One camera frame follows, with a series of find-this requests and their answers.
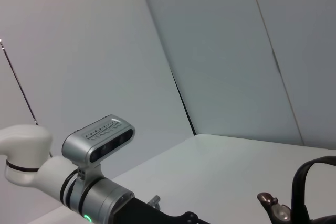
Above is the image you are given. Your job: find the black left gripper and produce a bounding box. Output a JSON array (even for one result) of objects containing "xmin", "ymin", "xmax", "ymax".
[{"xmin": 111, "ymin": 197, "xmax": 211, "ymax": 224}]

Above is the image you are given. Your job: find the black round teapot with handle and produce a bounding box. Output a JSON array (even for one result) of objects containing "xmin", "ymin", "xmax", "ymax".
[{"xmin": 256, "ymin": 155, "xmax": 336, "ymax": 224}]

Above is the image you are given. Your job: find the left gripper metal connector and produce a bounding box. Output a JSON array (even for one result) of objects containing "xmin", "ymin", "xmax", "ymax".
[{"xmin": 146, "ymin": 195, "xmax": 161, "ymax": 210}]

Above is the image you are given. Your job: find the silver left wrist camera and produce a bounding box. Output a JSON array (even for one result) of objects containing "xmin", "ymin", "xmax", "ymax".
[{"xmin": 61, "ymin": 114, "xmax": 137, "ymax": 183}]

